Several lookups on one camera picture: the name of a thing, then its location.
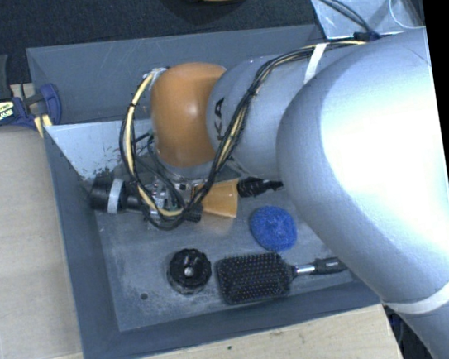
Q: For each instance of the grey metal bin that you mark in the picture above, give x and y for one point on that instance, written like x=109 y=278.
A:
x=142 y=245

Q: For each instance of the black flashlight with grey band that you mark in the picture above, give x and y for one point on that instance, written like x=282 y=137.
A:
x=101 y=195

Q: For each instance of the black round lid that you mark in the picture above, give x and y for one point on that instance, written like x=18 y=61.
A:
x=189 y=271

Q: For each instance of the blue round scrubber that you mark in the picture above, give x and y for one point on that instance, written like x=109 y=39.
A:
x=273 y=229

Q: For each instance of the black hairbrush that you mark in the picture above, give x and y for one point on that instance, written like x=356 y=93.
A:
x=252 y=278

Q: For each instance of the pale wood board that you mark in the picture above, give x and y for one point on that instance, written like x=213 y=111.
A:
x=23 y=246

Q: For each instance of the black cylinder on white bracket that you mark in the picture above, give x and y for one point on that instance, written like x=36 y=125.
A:
x=252 y=187

